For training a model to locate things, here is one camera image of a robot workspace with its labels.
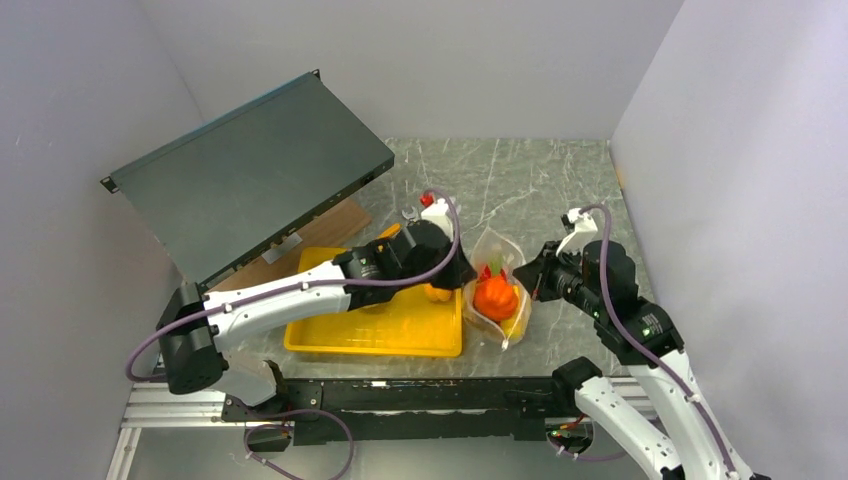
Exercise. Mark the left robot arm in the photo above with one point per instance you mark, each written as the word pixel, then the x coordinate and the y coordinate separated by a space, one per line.
pixel 196 328

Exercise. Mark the clear polka dot zip bag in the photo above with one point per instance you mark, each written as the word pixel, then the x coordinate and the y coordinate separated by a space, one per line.
pixel 495 248

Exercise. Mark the yellow bell pepper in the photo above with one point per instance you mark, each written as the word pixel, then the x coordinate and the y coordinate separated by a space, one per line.
pixel 437 295

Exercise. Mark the red bell pepper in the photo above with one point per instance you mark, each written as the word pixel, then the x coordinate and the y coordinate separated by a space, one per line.
pixel 490 271

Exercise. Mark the black aluminium base frame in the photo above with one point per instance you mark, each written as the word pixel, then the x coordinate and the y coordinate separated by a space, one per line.
pixel 317 411

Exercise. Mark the yellow mango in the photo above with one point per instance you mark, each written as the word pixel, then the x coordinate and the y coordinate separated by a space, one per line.
pixel 514 327

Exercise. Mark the orange pumpkin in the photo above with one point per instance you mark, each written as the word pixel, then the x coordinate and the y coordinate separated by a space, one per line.
pixel 495 298

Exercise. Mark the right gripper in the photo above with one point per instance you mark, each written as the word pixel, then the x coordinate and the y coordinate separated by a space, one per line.
pixel 537 272

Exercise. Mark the yellow handled screwdriver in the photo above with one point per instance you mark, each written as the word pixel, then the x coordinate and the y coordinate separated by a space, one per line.
pixel 387 235

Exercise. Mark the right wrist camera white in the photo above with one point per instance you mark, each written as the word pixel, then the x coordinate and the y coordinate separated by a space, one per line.
pixel 581 229

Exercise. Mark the silver wrench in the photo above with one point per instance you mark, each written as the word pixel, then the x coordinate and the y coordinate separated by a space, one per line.
pixel 410 214

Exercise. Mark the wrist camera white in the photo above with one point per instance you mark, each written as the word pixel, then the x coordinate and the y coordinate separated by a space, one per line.
pixel 581 229
pixel 440 214

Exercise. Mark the wooden board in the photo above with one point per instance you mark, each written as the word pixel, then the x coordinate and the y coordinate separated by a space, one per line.
pixel 331 229

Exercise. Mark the yellow plastic tray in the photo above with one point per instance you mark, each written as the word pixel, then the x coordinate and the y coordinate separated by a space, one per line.
pixel 411 324

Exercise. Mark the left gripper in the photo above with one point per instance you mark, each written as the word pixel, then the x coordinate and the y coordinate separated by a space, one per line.
pixel 460 272

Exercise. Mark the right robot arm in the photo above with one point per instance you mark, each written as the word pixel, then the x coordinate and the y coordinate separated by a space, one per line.
pixel 689 444

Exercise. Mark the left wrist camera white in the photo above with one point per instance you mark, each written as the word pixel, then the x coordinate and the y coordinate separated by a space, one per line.
pixel 440 214

